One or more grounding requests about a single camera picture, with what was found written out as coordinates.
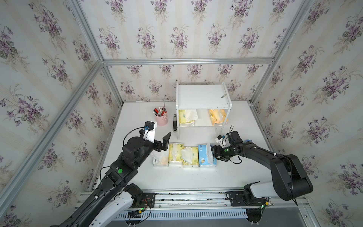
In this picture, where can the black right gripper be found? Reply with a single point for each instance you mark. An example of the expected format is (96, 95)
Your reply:
(219, 154)

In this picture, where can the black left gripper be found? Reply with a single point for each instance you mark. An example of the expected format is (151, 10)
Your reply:
(164, 144)

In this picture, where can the blue tissue pack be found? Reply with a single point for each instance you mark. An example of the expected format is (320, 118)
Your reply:
(206, 158)

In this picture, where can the white tissue pack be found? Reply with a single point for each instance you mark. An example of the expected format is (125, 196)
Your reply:
(160, 159)

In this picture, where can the yellow tissue pack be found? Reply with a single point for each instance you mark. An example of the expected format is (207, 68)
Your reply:
(175, 153)
(188, 117)
(190, 157)

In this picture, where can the orange tissue pack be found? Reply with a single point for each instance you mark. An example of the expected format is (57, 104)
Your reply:
(218, 116)

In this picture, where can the white two-tier shelf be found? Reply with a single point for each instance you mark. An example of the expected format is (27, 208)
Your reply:
(203, 98)

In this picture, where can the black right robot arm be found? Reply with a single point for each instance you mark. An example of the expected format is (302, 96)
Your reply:
(289, 178)

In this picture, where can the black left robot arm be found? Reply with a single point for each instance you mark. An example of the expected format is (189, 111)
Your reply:
(116, 193)

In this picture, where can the black grey stapler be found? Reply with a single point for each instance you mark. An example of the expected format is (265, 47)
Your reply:
(175, 127)

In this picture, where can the pink pen cup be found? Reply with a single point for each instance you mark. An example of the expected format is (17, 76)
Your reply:
(162, 120)

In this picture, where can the pens in cup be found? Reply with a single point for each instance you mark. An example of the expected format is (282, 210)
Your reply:
(160, 111)

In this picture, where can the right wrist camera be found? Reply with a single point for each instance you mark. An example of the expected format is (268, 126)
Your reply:
(224, 139)

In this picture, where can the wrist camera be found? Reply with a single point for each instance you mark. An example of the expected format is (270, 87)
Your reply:
(150, 131)
(224, 139)

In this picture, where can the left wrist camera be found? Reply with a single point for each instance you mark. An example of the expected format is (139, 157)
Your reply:
(150, 131)

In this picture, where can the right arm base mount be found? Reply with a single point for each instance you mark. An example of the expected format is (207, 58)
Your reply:
(246, 198)

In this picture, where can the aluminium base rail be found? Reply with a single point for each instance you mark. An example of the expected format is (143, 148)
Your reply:
(213, 205)

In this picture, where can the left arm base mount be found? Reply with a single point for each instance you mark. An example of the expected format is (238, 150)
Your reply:
(135, 197)

